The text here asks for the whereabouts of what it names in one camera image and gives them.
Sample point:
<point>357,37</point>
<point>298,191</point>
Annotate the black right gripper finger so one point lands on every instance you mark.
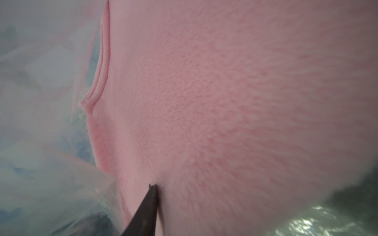
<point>144,221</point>

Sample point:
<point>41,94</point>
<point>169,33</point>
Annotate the clear plastic vacuum bag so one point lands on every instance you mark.
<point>50,185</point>

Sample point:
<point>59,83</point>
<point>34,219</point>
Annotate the pink fleece blanket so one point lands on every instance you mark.
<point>242,112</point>

